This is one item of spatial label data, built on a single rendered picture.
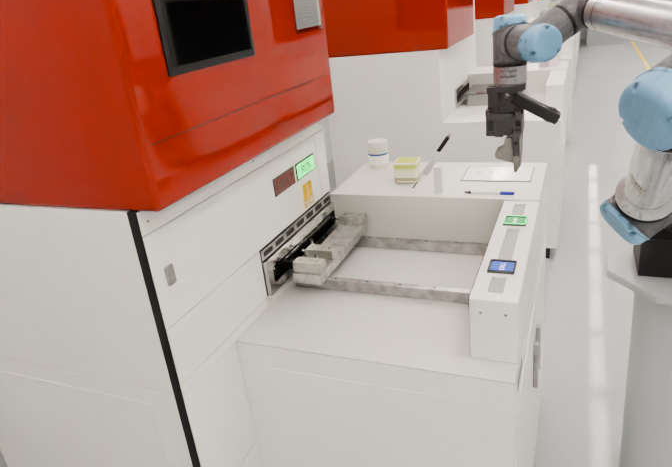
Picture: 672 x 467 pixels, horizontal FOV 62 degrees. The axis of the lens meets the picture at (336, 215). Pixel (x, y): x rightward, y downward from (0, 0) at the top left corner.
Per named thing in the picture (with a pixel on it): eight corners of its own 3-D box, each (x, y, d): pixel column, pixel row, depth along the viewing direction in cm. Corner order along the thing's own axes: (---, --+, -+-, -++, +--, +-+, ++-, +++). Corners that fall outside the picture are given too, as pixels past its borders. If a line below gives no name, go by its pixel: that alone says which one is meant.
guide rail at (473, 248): (333, 245, 176) (332, 236, 175) (336, 242, 178) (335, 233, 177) (498, 256, 157) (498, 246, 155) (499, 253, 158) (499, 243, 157)
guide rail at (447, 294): (296, 286, 153) (294, 276, 152) (299, 282, 155) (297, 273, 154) (483, 305, 134) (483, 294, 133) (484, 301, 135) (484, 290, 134)
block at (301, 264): (293, 271, 148) (292, 261, 147) (299, 266, 151) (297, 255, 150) (321, 274, 145) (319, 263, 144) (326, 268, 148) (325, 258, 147)
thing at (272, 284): (266, 295, 145) (260, 262, 141) (332, 228, 182) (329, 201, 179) (272, 296, 144) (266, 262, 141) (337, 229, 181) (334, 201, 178)
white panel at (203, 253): (173, 393, 115) (126, 212, 101) (328, 234, 185) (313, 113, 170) (186, 396, 114) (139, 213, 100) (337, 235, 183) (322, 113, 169)
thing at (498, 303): (470, 358, 115) (468, 298, 110) (504, 246, 162) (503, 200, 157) (518, 364, 112) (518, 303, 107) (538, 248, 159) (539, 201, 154)
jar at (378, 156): (366, 169, 198) (364, 143, 195) (373, 163, 204) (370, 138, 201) (385, 169, 195) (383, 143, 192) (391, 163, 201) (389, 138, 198)
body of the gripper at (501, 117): (490, 131, 140) (490, 82, 136) (526, 130, 137) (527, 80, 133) (485, 139, 134) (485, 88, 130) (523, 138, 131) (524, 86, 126)
